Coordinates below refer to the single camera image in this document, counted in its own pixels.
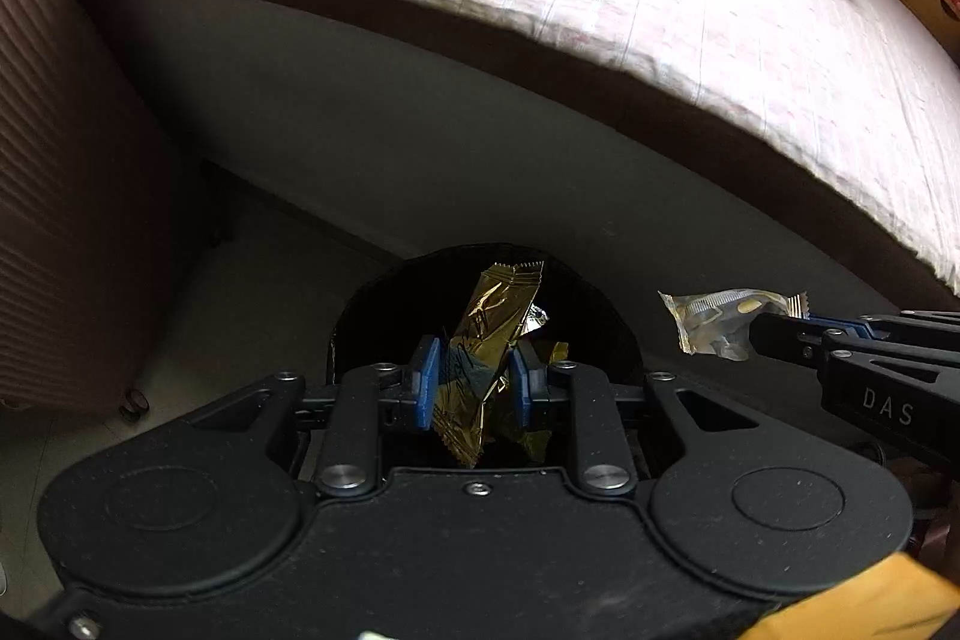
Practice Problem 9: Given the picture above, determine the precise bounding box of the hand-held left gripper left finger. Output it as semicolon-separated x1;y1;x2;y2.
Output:
184;336;443;500

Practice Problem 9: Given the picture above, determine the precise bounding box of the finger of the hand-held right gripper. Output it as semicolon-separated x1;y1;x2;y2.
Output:
847;310;960;350
750;312;960;380

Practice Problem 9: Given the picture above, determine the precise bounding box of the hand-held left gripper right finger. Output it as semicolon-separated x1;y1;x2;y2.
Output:
510;340;760;500

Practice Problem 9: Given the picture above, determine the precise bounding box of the gold snack wrapper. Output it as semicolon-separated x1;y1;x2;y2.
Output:
431;261;547;468

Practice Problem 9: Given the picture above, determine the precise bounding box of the clear plastic wrapper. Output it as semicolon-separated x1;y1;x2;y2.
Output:
658;289;809;360

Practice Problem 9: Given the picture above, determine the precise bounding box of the trash bin with black bag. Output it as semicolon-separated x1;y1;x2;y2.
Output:
326;242;646;468

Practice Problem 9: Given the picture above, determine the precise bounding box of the crumpled gold foil wrapper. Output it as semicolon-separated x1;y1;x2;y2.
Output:
517;301;571;380

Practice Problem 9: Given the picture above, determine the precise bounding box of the pink ribbed suitcase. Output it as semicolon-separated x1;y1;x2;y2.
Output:
0;0;226;422

